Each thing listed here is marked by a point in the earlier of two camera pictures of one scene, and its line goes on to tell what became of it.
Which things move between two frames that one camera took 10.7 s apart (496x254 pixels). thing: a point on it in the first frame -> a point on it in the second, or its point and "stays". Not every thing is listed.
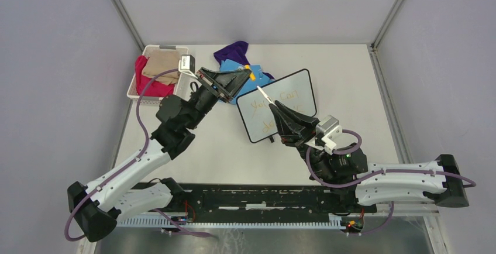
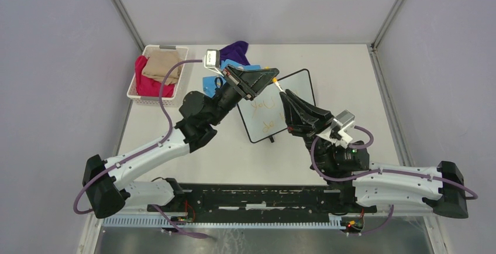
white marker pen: (267, 96) -> (279, 87)
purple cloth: (237, 52) stays
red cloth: (155, 88) stays
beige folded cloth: (159, 61) stays
